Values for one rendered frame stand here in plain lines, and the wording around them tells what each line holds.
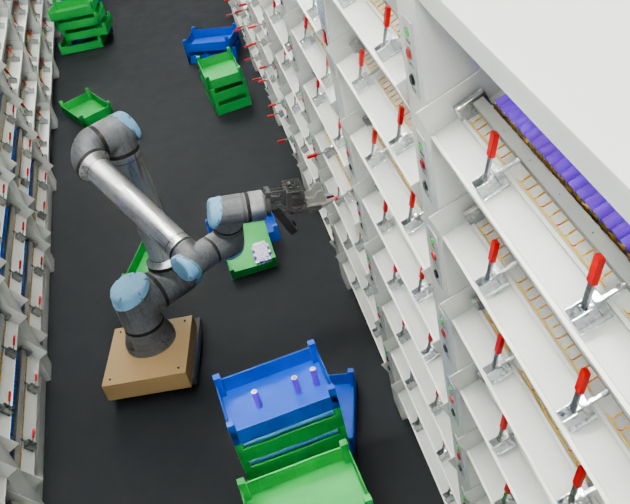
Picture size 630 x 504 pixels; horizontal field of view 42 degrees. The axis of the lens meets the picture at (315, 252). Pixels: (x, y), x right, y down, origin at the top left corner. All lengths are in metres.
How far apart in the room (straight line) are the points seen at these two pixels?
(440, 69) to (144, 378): 2.03
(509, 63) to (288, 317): 2.43
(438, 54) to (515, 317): 0.39
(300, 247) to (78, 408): 1.13
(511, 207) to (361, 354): 1.99
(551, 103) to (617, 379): 0.29
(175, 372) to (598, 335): 2.21
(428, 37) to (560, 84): 0.38
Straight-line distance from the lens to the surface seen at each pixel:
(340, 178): 2.59
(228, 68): 4.77
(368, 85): 1.81
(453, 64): 1.22
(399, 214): 1.76
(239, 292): 3.41
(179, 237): 2.46
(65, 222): 4.22
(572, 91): 0.84
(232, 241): 2.46
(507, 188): 1.12
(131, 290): 2.96
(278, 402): 2.30
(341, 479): 2.20
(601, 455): 1.07
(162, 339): 3.08
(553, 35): 0.94
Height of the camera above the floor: 2.19
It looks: 39 degrees down
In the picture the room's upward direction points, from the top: 14 degrees counter-clockwise
